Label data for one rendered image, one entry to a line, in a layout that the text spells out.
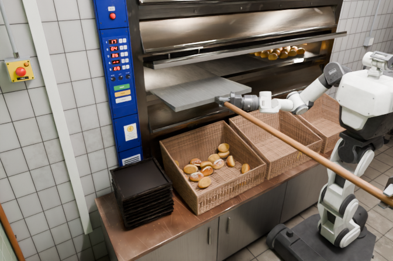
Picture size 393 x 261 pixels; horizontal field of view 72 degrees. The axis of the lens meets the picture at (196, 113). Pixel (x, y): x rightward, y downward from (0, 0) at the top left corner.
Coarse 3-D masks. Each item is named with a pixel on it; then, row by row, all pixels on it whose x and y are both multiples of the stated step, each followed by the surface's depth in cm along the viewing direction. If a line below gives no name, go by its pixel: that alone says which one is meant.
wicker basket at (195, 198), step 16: (208, 128) 201; (224, 128) 208; (160, 144) 180; (176, 144) 188; (208, 144) 203; (240, 144) 195; (224, 160) 205; (240, 160) 201; (256, 160) 185; (176, 176) 171; (208, 176) 189; (224, 176) 188; (240, 176) 167; (256, 176) 178; (192, 192) 155; (208, 192) 155; (224, 192) 165; (240, 192) 174; (192, 208) 161; (208, 208) 162
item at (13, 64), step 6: (6, 60) 117; (12, 60) 117; (18, 60) 118; (24, 60) 119; (30, 60) 120; (6, 66) 116; (12, 66) 117; (18, 66) 118; (24, 66) 120; (30, 66) 121; (12, 72) 118; (30, 72) 122; (12, 78) 119; (18, 78) 120; (24, 78) 121; (30, 78) 123
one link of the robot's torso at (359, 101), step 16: (352, 80) 133; (368, 80) 127; (384, 80) 127; (336, 96) 142; (352, 96) 132; (368, 96) 125; (384, 96) 120; (352, 112) 135; (368, 112) 126; (384, 112) 123; (352, 128) 138; (368, 128) 131; (384, 128) 133
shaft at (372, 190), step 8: (224, 104) 151; (240, 112) 141; (248, 120) 137; (256, 120) 132; (264, 128) 127; (272, 128) 125; (280, 136) 120; (288, 144) 117; (296, 144) 114; (304, 152) 110; (312, 152) 108; (320, 160) 105; (328, 160) 103; (328, 168) 102; (336, 168) 100; (344, 176) 97; (352, 176) 95; (360, 184) 93; (368, 184) 92; (368, 192) 91; (376, 192) 89; (384, 200) 87; (392, 200) 85
